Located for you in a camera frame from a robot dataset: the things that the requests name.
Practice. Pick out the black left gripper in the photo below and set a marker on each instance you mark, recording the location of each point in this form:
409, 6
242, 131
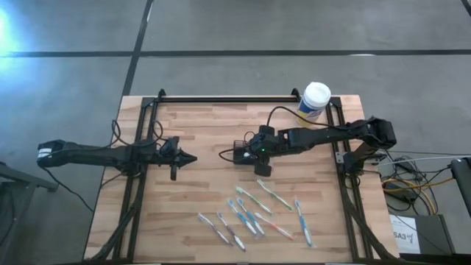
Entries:
173, 156

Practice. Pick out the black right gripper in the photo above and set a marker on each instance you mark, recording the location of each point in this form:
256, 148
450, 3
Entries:
266, 147

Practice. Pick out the purple toothbrush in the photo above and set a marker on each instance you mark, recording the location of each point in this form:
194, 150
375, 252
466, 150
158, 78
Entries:
231, 232

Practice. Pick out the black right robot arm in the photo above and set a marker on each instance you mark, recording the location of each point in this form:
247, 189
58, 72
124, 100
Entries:
331, 136

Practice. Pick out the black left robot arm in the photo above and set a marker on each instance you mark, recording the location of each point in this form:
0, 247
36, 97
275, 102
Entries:
92, 154

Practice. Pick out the yellow blue wipes canister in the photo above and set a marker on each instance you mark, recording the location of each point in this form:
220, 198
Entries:
312, 103

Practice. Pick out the grey metal bench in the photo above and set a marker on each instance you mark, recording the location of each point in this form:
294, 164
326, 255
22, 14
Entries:
22, 178

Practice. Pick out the white paper sheet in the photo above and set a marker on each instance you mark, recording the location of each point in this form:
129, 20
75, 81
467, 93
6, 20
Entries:
404, 235

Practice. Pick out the dark grey box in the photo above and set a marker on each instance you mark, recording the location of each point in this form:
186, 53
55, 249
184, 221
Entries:
434, 235

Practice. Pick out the black flat panel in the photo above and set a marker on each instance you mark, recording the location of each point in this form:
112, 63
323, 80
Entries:
461, 176

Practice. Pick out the black metal table frame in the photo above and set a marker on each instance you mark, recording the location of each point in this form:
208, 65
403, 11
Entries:
228, 99

